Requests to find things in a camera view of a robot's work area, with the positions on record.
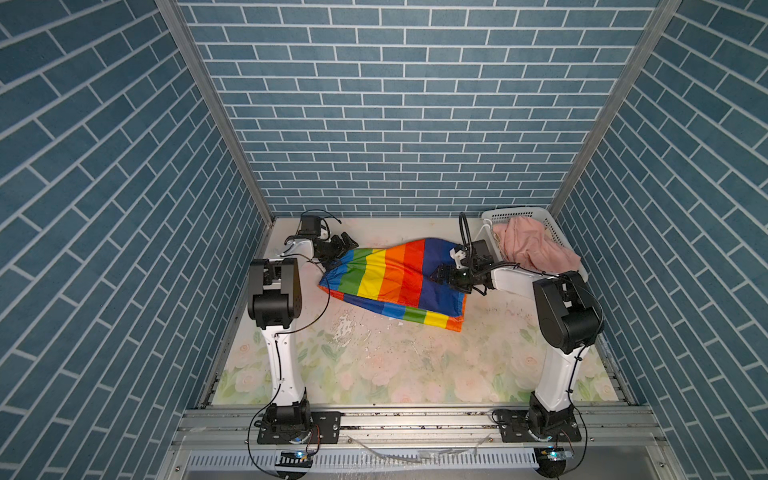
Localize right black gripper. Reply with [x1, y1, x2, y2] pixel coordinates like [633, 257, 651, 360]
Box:
[429, 262, 479, 294]

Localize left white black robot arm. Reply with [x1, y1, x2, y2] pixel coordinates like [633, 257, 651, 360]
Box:
[246, 209, 358, 444]

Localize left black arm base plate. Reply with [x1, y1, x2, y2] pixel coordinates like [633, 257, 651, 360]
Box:
[257, 410, 342, 446]

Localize green circuit board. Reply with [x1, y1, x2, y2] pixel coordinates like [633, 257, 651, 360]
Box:
[275, 451, 314, 471]
[535, 448, 568, 470]

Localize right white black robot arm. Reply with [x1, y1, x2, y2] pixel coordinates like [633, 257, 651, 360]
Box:
[430, 241, 604, 441]

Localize aluminium mounting rail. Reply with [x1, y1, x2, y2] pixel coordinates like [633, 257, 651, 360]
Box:
[159, 403, 683, 479]

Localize left green circuit board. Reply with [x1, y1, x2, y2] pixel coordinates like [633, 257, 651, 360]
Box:
[275, 451, 314, 471]

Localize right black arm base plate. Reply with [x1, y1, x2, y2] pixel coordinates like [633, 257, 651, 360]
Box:
[491, 407, 582, 443]

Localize rainbow striped shorts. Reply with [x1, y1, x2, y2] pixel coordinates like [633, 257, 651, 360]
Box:
[319, 238, 466, 332]

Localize white plastic laundry basket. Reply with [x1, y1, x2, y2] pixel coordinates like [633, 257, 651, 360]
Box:
[481, 207, 588, 282]

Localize right green circuit board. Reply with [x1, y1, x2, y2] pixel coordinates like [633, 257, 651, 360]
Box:
[535, 448, 568, 470]

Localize pink folded shorts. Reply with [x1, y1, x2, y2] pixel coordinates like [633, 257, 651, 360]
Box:
[492, 216, 581, 274]

